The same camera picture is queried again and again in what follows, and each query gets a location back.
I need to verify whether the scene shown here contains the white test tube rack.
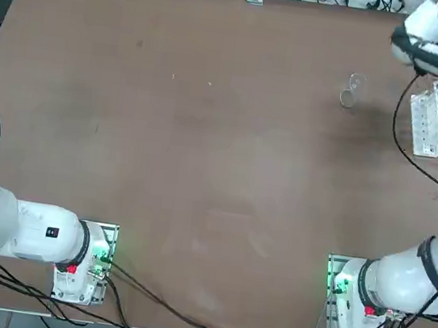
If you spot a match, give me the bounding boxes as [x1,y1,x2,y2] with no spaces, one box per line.
[402,76,438,160]

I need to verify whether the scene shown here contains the clear glass beaker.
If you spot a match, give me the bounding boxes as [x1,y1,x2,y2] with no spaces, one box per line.
[338,69,369,110]

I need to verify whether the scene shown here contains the black base cable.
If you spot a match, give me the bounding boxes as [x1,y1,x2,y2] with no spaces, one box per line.
[99,258,225,328]

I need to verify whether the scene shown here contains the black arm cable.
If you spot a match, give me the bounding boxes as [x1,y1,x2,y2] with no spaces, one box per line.
[378,71,438,224]

